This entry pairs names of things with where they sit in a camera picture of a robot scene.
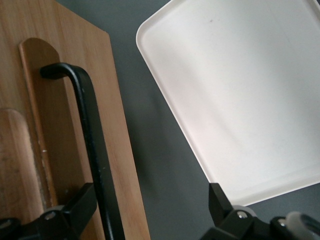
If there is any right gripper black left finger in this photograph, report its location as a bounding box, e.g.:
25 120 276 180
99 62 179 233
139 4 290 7
0 183 98 240

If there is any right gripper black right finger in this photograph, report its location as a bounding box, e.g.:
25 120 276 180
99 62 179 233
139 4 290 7
199 182 291 240

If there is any black metal drawer handle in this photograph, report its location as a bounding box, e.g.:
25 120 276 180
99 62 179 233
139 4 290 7
39 62 126 240

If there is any wooden drawer with slide rail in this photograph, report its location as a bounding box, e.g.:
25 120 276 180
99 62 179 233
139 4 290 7
0 0 152 240

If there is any white plastic tray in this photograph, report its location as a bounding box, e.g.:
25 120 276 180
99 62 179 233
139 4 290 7
135 0 320 207

